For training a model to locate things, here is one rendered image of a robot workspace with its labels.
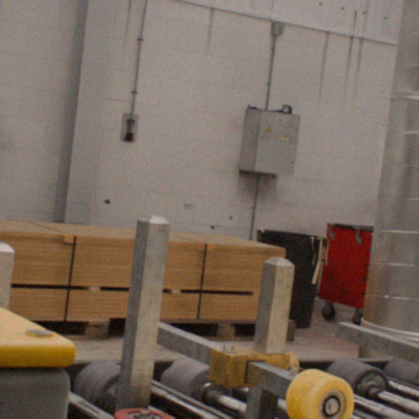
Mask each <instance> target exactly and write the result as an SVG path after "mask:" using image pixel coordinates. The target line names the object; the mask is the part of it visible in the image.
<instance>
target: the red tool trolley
mask: <svg viewBox="0 0 419 419"><path fill-rule="evenodd" d="M373 233H374V227H368V226H367V225H355V224H343V223H331V222H329V223H327V237H328V240H329V247H328V251H327V265H325V262H323V267H322V280H321V287H320V295H318V298H319V299H321V300H325V307H324V308H323V309H322V316H323V317H324V318H327V319H328V318H333V317H334V316H335V314H336V311H335V309H334V308H333V304H334V302H335V303H338V304H345V305H348V306H349V307H352V308H355V310H354V315H353V320H352V321H353V324H354V325H356V326H361V325H360V323H361V317H362V316H363V309H364V301H365V294H366V287H367V274H368V268H369V260H370V254H371V253H372V240H373Z"/></svg>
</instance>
